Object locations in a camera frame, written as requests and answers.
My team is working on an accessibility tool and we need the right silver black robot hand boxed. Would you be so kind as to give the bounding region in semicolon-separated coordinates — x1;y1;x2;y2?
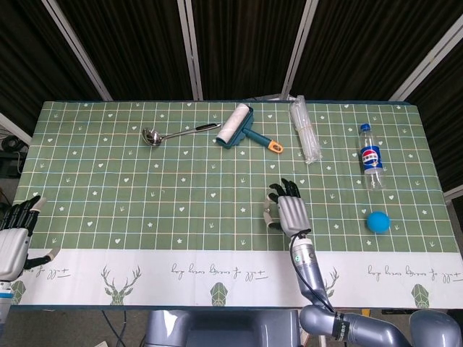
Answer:
263;178;313;238

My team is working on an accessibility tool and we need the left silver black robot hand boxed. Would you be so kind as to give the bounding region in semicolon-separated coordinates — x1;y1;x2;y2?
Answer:
0;194;61;283

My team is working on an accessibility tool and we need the blue ball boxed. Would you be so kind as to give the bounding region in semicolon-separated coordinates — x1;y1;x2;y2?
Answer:
367;210;392;235

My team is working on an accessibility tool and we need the clear plastic bag pack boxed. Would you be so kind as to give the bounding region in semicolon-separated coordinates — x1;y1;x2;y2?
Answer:
289;95;324;167

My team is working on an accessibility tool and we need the clear Pepsi bottle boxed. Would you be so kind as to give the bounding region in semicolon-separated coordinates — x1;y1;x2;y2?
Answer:
358;123;386;192

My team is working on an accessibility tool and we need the teal lint roller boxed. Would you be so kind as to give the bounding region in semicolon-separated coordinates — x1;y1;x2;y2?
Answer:
215;103;284;155

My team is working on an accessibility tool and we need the green grid tablecloth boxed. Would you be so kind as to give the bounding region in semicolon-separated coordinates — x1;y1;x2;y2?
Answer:
10;100;463;310

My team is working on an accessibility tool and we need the grey robot torso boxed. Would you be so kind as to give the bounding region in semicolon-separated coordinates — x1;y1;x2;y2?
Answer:
143;309;303;347

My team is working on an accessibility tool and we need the stainless steel ladle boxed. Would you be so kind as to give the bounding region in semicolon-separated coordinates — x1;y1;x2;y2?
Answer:
141;122;222;148

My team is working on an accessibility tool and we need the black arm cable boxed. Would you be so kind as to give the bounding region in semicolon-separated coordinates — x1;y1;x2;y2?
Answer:
291;233;336;314

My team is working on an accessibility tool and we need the white partition frame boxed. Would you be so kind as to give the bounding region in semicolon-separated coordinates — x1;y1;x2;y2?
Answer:
0;111;33;146
176;0;204;101
281;0;320;98
41;0;114;103
388;20;463;103

